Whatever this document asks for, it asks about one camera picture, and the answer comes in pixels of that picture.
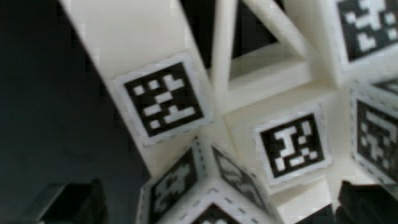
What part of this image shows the white chair back frame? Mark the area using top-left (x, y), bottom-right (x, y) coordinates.
top-left (59, 0), bottom-right (398, 180)

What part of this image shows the white tagged cube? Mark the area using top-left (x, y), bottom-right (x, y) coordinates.
top-left (351, 78), bottom-right (398, 185)
top-left (136, 136), bottom-right (283, 224)

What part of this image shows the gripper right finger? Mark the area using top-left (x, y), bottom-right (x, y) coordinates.
top-left (296, 181), bottom-right (398, 224)

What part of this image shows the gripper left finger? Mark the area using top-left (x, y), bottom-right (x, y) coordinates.
top-left (17, 179), bottom-right (111, 224)

